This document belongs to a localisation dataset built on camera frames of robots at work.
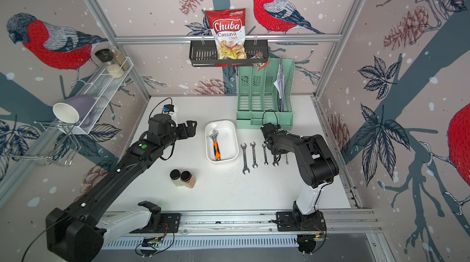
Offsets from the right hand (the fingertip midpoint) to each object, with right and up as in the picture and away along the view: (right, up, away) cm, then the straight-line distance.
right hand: (285, 146), depth 97 cm
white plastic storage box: (-31, +4, +2) cm, 31 cm away
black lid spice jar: (-53, -9, -20) cm, 57 cm away
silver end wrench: (-17, -7, -6) cm, 19 cm away
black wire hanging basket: (-43, +50, -2) cm, 66 cm away
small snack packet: (-14, +42, -7) cm, 45 cm away
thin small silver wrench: (0, -7, -7) cm, 10 cm away
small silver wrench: (-7, -7, -7) cm, 12 cm away
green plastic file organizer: (-7, +29, +22) cm, 37 cm away
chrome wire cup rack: (-93, +8, -30) cm, 98 cm away
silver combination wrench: (-11, 0, +1) cm, 11 cm away
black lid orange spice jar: (-46, -10, -20) cm, 51 cm away
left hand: (-46, +15, -18) cm, 52 cm away
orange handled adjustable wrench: (-36, -4, -4) cm, 37 cm away
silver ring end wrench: (-22, -10, -9) cm, 25 cm away
